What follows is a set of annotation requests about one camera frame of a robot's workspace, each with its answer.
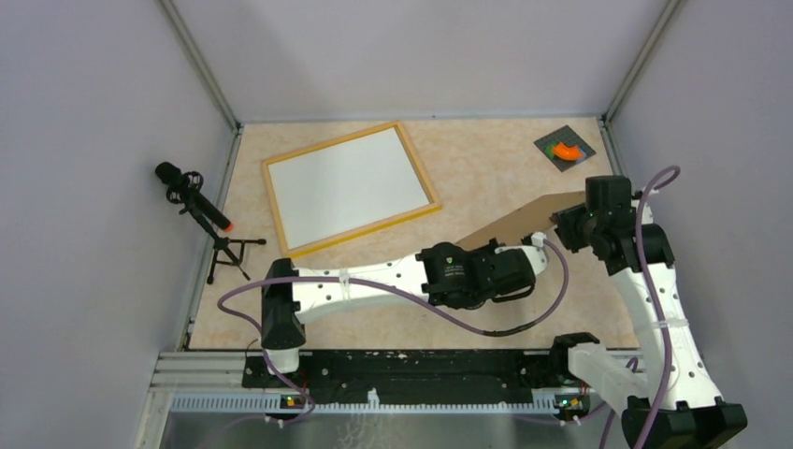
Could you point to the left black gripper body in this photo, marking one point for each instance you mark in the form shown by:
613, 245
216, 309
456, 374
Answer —
488, 250

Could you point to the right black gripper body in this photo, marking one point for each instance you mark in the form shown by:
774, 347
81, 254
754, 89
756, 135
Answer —
575, 226

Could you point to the brown cardboard backing board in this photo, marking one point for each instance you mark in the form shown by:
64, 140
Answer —
534, 216

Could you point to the yellow wooden picture frame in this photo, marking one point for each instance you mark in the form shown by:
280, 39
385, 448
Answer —
353, 186

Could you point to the building photo print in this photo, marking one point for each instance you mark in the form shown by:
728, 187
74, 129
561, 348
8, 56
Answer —
347, 186

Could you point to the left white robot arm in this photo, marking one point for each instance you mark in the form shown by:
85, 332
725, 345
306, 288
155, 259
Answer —
294, 297

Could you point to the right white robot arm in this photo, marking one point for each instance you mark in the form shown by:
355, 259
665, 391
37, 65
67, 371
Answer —
675, 403

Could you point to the orange curved block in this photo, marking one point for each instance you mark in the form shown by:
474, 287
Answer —
568, 153

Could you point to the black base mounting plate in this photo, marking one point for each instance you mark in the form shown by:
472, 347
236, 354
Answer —
513, 367

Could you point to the black microphone on tripod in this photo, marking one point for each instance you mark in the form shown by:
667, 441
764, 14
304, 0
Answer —
184, 189

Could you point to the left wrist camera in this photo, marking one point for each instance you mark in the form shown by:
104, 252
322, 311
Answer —
535, 239

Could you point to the aluminium rail with cable duct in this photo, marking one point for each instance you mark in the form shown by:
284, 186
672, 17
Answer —
236, 382

